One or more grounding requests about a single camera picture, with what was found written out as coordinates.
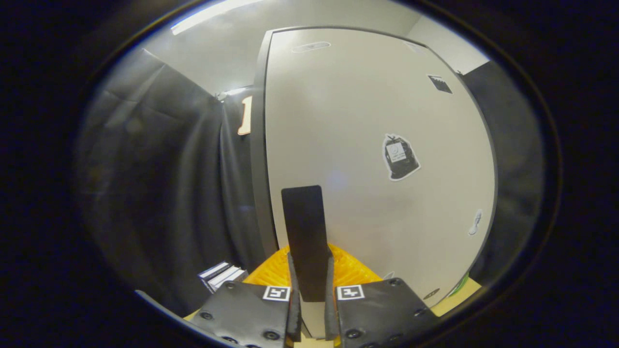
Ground blue-edged book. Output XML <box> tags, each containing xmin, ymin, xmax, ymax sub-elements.
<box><xmin>198</xmin><ymin>261</ymin><xmax>232</xmax><ymax>293</ymax></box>

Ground white shoe cabinet door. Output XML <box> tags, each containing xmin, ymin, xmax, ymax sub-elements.
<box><xmin>264</xmin><ymin>27</ymin><xmax>499</xmax><ymax>339</ymax></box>

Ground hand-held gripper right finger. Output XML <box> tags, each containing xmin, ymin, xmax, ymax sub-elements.
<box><xmin>324</xmin><ymin>244</ymin><xmax>440</xmax><ymax>348</ymax></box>

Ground red white green container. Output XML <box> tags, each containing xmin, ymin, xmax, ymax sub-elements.
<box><xmin>449</xmin><ymin>273</ymin><xmax>471</xmax><ymax>296</ymax></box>

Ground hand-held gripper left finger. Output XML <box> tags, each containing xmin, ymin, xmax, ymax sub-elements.
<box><xmin>190</xmin><ymin>244</ymin><xmax>303</xmax><ymax>348</ymax></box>

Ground black cabinet door handle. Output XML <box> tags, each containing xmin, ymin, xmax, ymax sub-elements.
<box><xmin>281</xmin><ymin>185</ymin><xmax>333</xmax><ymax>303</ymax></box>

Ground white book with picture cover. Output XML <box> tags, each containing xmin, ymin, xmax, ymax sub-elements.
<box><xmin>209</xmin><ymin>266</ymin><xmax>249</xmax><ymax>293</ymax></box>

